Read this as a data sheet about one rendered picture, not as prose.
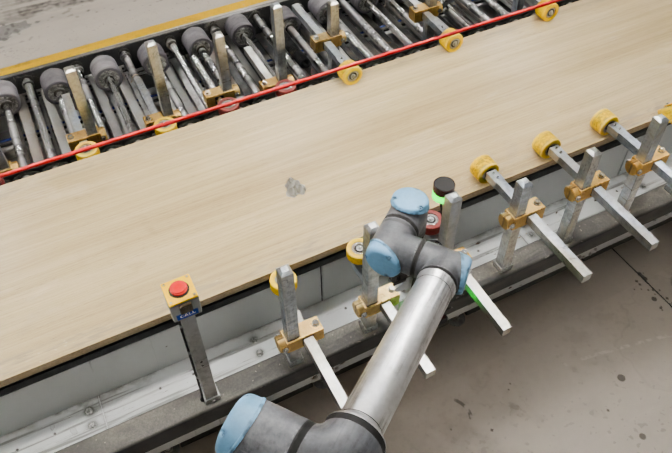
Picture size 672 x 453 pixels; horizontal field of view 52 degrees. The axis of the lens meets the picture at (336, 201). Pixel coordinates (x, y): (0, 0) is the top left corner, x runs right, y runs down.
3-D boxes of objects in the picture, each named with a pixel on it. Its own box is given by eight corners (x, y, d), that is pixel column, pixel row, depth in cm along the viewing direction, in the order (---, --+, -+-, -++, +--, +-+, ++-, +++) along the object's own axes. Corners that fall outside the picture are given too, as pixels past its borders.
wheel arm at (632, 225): (657, 247, 204) (661, 239, 201) (648, 252, 203) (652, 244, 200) (548, 144, 234) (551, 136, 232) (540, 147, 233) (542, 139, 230)
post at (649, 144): (623, 221, 245) (670, 118, 210) (616, 225, 244) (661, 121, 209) (616, 215, 247) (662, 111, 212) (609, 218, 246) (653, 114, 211)
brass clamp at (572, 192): (607, 191, 220) (611, 180, 217) (573, 206, 216) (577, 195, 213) (594, 179, 224) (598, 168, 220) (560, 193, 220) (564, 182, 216)
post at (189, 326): (221, 398, 198) (196, 310, 164) (204, 406, 196) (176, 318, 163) (215, 385, 200) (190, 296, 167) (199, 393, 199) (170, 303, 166)
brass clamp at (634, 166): (666, 166, 228) (671, 155, 224) (634, 179, 224) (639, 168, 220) (652, 154, 232) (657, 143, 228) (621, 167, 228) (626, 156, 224)
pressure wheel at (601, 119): (596, 134, 238) (608, 137, 243) (611, 115, 234) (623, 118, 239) (584, 124, 241) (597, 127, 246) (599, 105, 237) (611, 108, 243)
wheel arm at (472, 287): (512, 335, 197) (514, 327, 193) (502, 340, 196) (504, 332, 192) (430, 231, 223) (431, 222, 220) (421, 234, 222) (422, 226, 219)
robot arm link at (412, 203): (383, 205, 162) (399, 177, 168) (381, 239, 171) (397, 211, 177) (421, 218, 159) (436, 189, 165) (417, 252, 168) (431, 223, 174)
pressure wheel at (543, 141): (558, 136, 227) (538, 152, 228) (563, 147, 234) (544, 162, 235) (546, 125, 231) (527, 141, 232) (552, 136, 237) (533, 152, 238)
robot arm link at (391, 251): (409, 263, 151) (429, 224, 159) (361, 245, 155) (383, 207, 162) (406, 288, 158) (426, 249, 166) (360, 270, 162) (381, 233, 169)
